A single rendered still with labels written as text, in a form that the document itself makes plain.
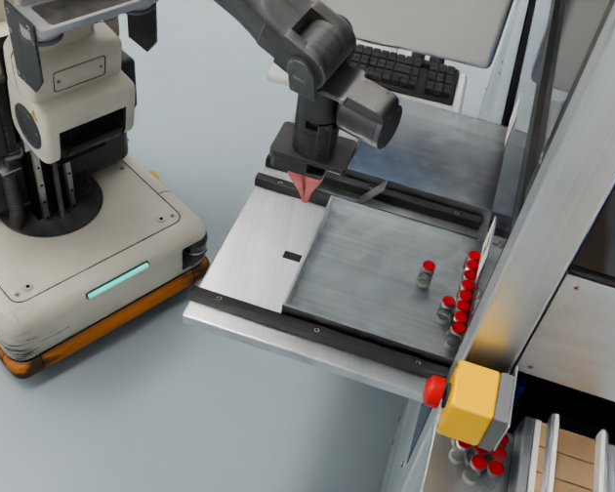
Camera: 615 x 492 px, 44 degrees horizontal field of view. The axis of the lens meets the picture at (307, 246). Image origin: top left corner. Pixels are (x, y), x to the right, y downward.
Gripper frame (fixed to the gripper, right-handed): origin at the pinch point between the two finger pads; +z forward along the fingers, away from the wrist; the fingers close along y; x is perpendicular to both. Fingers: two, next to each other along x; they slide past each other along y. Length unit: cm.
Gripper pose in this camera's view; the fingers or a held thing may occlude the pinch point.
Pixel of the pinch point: (307, 195)
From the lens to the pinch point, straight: 105.3
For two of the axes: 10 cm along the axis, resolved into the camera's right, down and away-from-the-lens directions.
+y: 9.5, 2.9, -1.3
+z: -1.1, 6.7, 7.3
